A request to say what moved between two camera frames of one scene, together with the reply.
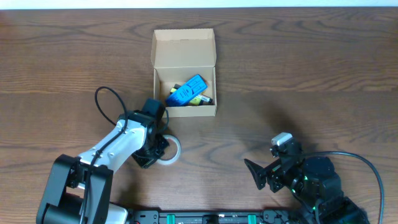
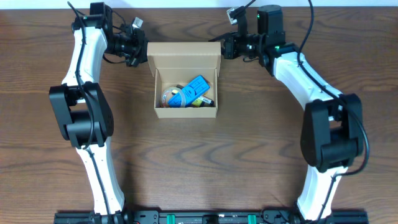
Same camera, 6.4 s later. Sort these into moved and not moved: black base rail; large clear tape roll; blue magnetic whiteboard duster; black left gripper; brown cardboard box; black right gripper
Moved: black left gripper; black right gripper; brown cardboard box; large clear tape roll
Not moved: blue magnetic whiteboard duster; black base rail
